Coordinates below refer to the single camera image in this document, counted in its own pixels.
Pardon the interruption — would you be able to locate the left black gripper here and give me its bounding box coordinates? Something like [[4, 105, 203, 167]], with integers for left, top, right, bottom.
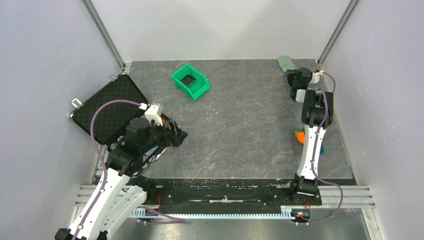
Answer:
[[140, 118, 188, 153]]

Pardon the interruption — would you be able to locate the green card holder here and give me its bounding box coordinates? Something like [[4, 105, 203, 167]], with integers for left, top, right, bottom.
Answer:
[[277, 56, 297, 73]]

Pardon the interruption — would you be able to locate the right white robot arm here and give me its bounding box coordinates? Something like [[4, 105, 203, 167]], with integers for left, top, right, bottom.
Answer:
[[286, 67, 334, 204]]

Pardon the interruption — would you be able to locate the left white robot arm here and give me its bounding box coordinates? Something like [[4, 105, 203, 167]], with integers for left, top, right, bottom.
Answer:
[[54, 117, 188, 240]]

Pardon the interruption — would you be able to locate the black card in bin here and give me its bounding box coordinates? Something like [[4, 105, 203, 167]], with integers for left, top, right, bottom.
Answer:
[[181, 74, 196, 88]]

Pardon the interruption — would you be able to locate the green plastic bin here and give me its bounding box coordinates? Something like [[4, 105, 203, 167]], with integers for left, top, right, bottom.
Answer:
[[170, 63, 211, 101]]

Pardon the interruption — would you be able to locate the toy brick assembly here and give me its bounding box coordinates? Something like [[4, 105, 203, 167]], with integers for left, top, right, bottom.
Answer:
[[290, 129, 305, 156]]

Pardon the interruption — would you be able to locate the black poker chip case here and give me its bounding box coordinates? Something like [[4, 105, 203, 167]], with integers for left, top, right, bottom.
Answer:
[[69, 72, 181, 173]]

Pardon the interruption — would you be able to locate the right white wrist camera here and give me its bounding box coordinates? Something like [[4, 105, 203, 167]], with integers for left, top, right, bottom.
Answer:
[[309, 69, 324, 84]]

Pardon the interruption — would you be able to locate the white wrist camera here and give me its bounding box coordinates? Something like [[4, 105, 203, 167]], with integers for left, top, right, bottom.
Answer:
[[144, 103, 163, 126], [309, 69, 324, 84]]

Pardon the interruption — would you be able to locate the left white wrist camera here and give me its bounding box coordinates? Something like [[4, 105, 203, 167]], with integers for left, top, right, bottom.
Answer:
[[144, 103, 163, 126]]

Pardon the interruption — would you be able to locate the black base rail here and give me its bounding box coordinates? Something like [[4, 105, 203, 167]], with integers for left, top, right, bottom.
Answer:
[[143, 178, 322, 215]]

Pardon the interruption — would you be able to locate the white toothed cable strip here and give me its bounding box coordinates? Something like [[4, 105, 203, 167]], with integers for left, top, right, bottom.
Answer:
[[129, 207, 296, 220]]

